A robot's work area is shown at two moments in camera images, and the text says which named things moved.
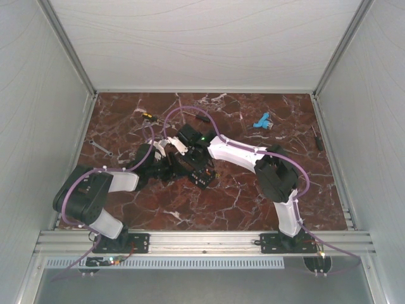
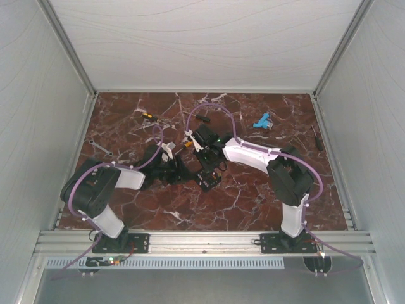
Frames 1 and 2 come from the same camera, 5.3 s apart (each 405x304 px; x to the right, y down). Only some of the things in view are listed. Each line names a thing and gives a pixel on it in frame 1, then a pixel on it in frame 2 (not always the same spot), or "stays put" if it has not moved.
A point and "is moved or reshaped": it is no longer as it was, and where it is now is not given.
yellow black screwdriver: [149, 116] stays put
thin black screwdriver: [318, 140] stays put
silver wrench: [109, 153] stays put
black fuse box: [202, 177] is moved or reshaped
